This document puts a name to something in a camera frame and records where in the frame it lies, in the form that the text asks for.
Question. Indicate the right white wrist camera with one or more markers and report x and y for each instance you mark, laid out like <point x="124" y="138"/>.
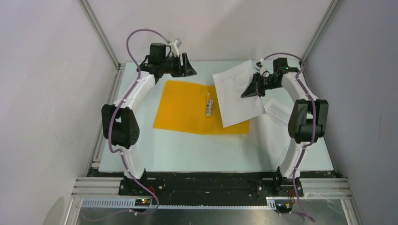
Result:
<point x="261" y="68"/>

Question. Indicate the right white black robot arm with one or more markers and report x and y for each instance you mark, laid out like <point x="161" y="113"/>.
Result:
<point x="307" y="122"/>

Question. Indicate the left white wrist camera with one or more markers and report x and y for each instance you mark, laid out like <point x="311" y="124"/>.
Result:
<point x="174" y="47"/>

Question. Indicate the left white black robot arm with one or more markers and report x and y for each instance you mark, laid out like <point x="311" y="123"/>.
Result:
<point x="120" y="126"/>

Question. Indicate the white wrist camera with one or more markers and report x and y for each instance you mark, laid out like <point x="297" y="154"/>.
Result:
<point x="261" y="68"/>
<point x="174" y="47"/>

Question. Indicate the left aluminium corner post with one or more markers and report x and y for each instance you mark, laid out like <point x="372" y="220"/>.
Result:
<point x="89" y="12"/>

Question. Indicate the metal folder clip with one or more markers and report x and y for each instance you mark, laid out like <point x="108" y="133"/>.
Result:
<point x="209" y="106"/>

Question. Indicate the aluminium frame rail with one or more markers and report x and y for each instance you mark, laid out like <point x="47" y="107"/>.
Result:
<point x="96" y="201"/>

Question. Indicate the clear plastic sleeve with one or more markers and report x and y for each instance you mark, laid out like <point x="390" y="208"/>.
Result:
<point x="270" y="134"/>

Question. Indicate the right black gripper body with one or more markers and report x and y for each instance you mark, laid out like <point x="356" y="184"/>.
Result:
<point x="264" y="83"/>

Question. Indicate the left controller board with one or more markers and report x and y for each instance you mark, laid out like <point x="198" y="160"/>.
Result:
<point x="142" y="202"/>

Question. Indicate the right controller board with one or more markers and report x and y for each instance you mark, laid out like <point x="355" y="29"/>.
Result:
<point x="282" y="209"/>

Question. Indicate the right aluminium corner post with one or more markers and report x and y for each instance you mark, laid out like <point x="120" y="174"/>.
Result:
<point x="321" y="28"/>

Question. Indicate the orange file folder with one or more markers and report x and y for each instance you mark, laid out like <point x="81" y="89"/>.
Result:
<point x="183" y="108"/>

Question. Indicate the aluminium corner post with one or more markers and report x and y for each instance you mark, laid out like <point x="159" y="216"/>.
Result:
<point x="89" y="12"/>
<point x="321" y="28"/>

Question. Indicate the white paper sheet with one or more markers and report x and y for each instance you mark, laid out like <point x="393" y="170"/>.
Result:
<point x="230" y="85"/>

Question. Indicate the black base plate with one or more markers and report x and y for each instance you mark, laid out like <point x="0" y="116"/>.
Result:
<point x="206" y="189"/>

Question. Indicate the controller board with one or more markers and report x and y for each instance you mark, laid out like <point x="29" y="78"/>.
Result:
<point x="282" y="209"/>
<point x="142" y="202"/>

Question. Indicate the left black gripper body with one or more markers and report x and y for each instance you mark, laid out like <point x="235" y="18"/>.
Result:
<point x="172" y="66"/>

